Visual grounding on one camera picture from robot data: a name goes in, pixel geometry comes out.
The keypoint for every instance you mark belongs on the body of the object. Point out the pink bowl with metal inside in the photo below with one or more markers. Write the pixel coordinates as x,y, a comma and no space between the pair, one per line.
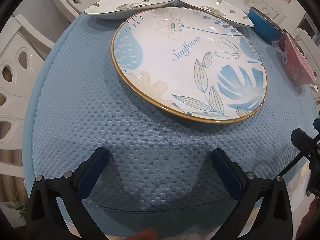
296,60

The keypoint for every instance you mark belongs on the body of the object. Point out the green plant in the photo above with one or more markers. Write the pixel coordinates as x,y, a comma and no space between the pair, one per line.
20,208

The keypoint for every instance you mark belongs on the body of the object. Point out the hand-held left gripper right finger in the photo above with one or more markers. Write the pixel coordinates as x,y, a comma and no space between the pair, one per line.
225,170

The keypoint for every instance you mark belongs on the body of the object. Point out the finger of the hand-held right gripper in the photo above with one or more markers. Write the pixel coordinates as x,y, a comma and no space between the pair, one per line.
317,125
301,142

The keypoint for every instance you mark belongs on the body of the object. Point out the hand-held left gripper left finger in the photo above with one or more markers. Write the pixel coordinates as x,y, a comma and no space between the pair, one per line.
93,170

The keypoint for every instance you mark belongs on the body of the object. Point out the light blue woven mat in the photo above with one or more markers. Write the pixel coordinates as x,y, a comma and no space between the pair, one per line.
82,100

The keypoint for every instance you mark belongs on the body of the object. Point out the white plate with green flowers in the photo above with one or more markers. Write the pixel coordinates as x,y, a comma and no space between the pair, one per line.
215,2
130,2

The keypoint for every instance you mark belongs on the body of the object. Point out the person's left hand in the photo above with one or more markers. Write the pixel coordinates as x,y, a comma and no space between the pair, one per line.
142,235

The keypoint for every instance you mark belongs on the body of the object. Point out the large round floral plate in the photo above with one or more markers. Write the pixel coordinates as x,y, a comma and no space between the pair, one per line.
180,62

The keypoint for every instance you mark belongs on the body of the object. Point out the person's right hand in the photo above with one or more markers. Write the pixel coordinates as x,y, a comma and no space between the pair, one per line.
311,220

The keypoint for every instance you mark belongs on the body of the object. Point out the blue bowl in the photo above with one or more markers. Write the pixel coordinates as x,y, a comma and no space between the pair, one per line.
265,26

